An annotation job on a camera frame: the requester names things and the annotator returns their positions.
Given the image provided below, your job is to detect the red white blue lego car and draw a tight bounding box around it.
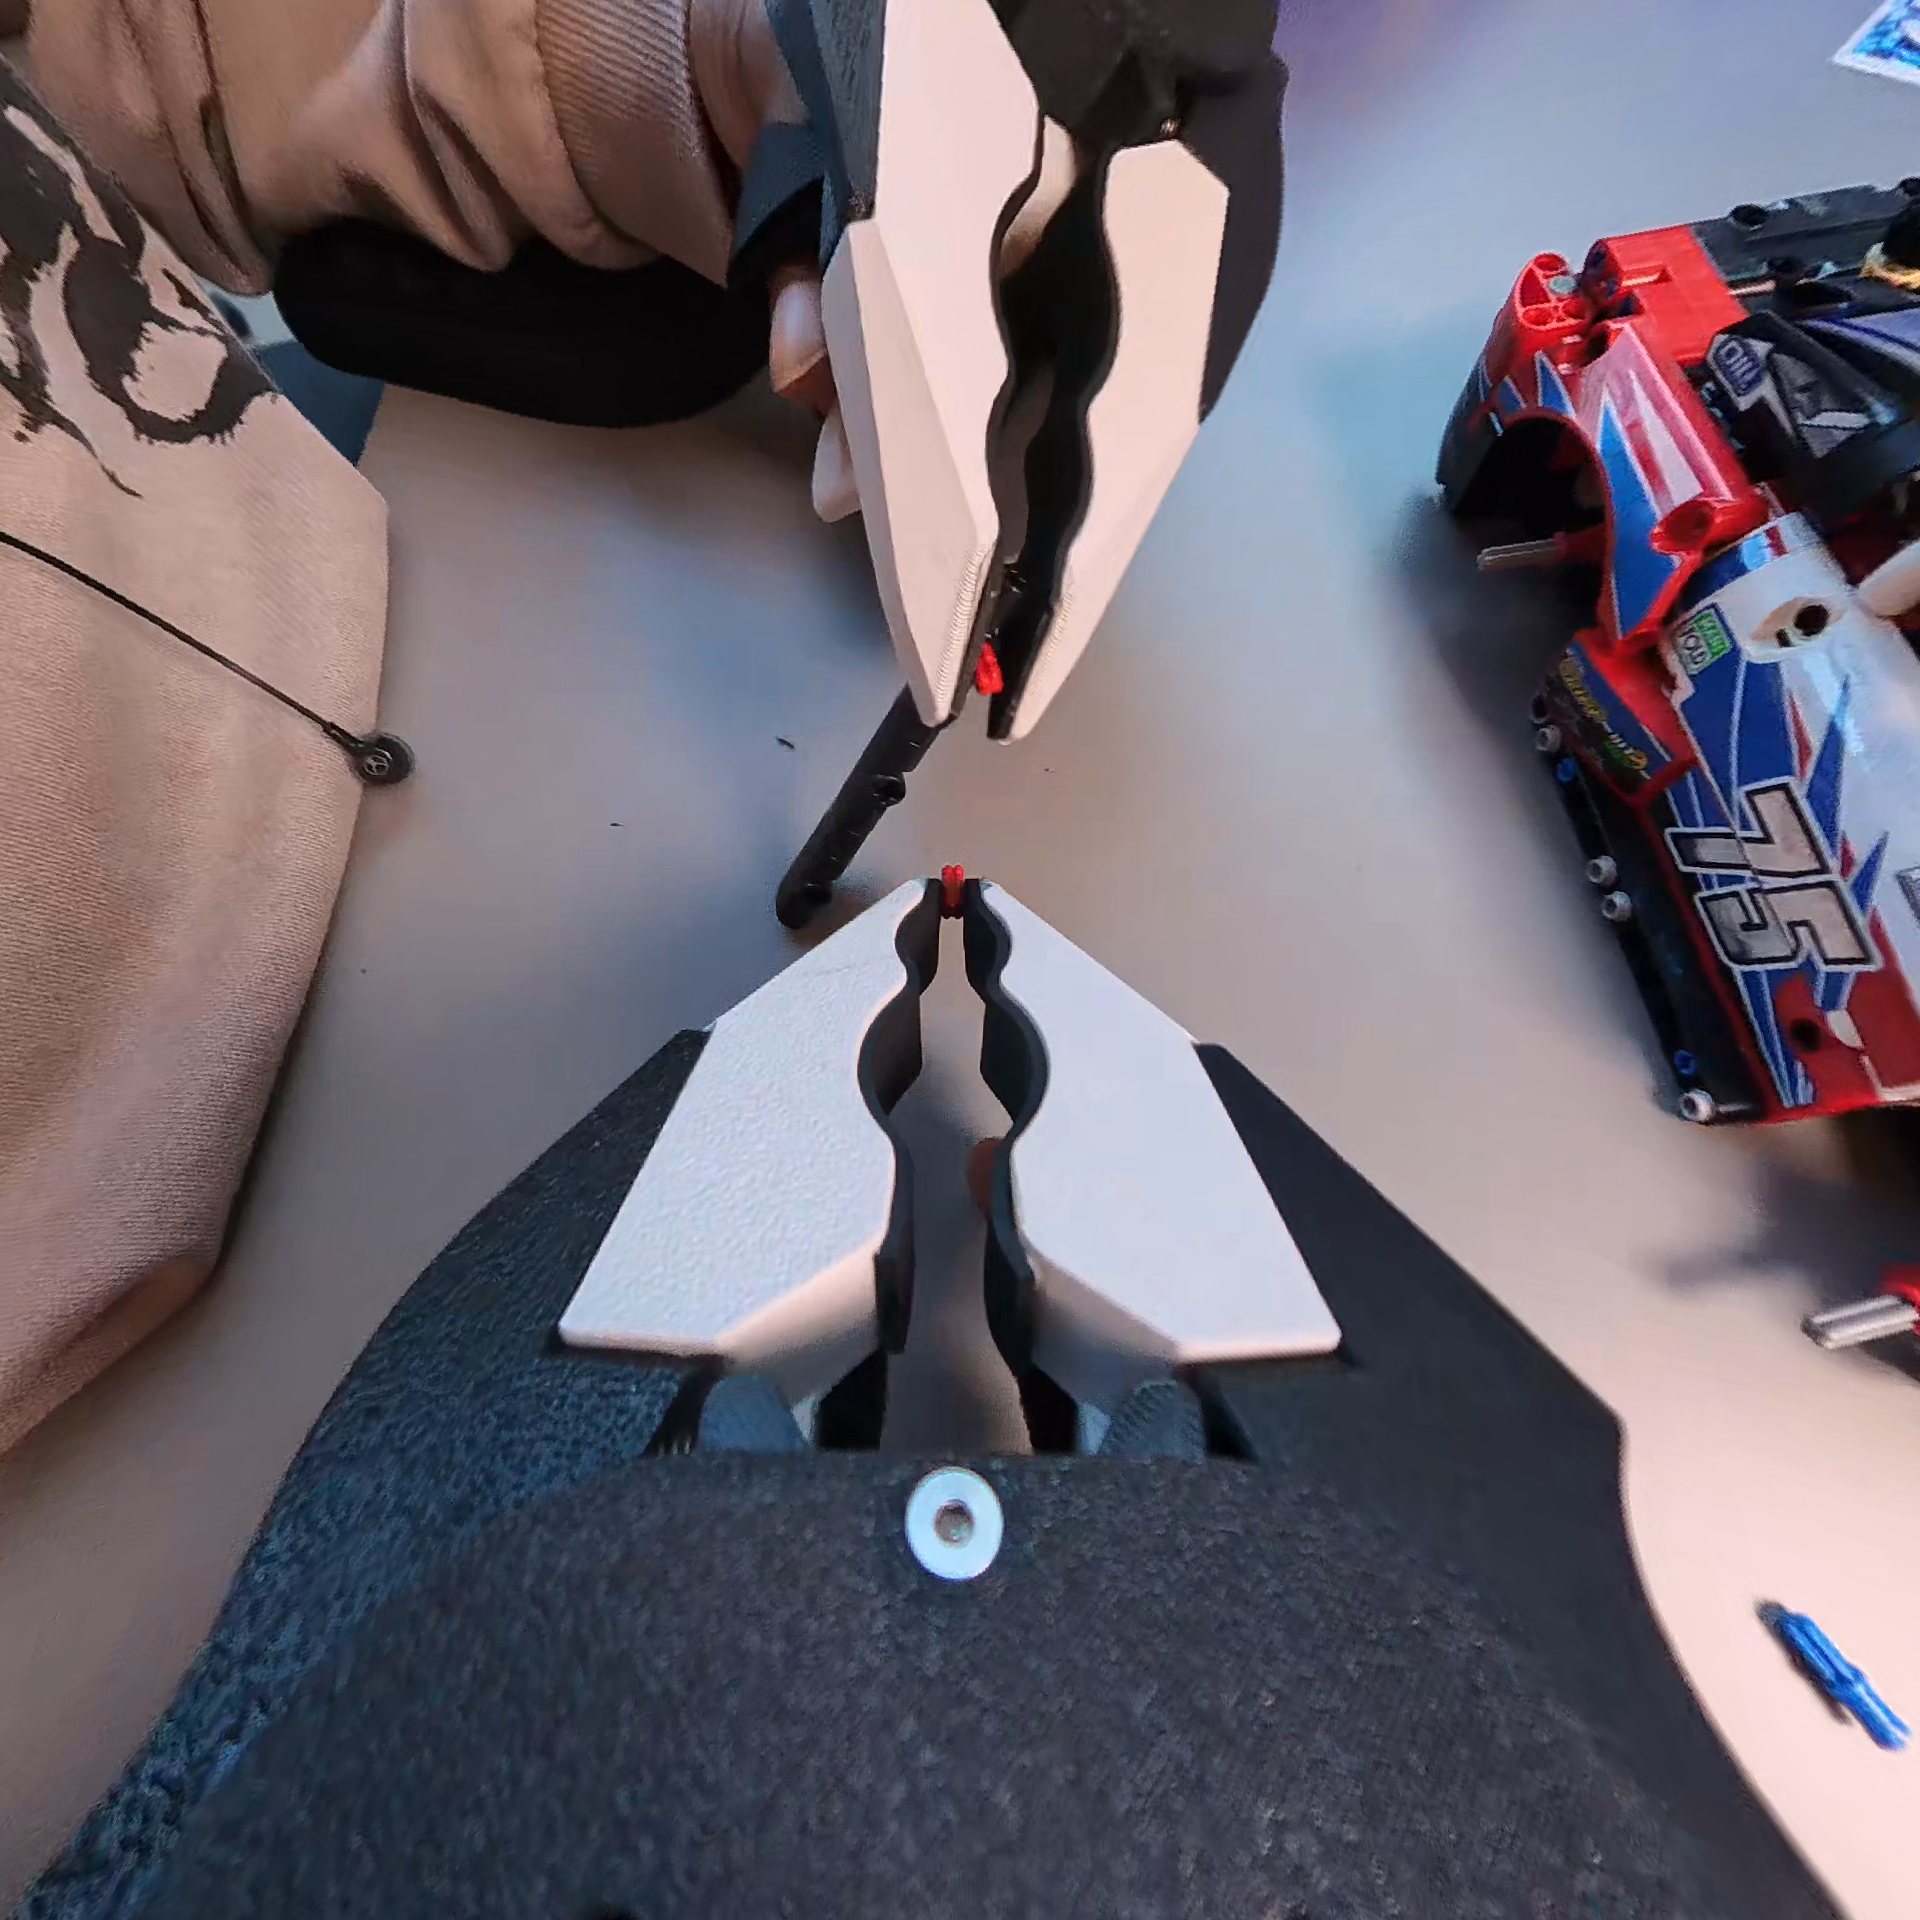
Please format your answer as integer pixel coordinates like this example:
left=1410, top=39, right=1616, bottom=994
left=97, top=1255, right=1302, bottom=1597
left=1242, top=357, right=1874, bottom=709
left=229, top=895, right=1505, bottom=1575
left=1430, top=180, right=1920, bottom=1127

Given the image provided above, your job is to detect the beige printed hoodie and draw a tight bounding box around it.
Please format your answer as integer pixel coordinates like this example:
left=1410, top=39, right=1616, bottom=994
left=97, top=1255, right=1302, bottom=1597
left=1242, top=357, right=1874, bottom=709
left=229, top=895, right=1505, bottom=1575
left=0, top=60, right=395, bottom=1460

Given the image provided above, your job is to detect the small lego axle assembly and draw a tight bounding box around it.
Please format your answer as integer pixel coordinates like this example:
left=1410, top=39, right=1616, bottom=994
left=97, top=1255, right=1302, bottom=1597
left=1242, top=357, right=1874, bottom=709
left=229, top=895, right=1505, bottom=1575
left=1798, top=1259, right=1920, bottom=1355

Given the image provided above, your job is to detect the black drawstring cord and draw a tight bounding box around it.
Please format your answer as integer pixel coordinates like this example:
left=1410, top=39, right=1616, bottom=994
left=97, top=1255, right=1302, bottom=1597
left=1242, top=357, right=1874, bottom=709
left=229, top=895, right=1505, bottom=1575
left=0, top=533, right=418, bottom=786

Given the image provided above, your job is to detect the blue fabric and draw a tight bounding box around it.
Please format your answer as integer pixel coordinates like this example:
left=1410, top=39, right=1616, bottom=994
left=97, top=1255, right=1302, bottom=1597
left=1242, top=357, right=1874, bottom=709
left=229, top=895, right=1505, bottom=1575
left=224, top=292, right=387, bottom=461

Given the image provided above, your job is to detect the black lego rod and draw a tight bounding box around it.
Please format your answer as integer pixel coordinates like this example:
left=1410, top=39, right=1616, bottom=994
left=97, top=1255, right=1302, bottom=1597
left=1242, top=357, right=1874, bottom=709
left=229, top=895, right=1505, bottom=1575
left=776, top=575, right=1051, bottom=932

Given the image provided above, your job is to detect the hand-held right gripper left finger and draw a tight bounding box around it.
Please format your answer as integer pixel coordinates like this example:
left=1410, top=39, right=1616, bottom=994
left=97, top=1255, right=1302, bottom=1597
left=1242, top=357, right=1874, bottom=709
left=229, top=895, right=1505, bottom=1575
left=561, top=877, right=924, bottom=1450

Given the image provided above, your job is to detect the person's left forearm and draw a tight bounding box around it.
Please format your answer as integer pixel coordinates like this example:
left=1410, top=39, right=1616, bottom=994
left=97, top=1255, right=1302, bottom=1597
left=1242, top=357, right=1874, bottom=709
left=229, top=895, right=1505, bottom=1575
left=22, top=0, right=784, bottom=434

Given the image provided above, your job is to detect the blue lego pin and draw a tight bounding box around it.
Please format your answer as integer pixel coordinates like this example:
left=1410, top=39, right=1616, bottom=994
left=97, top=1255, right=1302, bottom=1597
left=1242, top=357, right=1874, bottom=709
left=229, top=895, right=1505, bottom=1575
left=1758, top=1603, right=1916, bottom=1755

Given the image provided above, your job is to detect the person's left hand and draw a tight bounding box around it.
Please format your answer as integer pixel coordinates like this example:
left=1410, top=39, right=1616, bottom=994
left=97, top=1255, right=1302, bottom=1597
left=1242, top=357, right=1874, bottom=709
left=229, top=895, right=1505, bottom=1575
left=691, top=0, right=861, bottom=523

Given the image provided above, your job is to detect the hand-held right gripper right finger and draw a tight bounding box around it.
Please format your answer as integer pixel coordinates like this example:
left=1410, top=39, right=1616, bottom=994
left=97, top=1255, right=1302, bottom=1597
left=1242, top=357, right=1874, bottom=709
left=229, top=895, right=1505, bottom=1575
left=961, top=882, right=1341, bottom=1454

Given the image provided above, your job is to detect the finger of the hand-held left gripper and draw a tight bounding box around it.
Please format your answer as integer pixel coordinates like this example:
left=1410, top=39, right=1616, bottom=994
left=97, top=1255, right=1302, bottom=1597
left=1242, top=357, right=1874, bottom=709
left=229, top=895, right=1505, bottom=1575
left=982, top=116, right=1235, bottom=747
left=819, top=0, right=1048, bottom=725

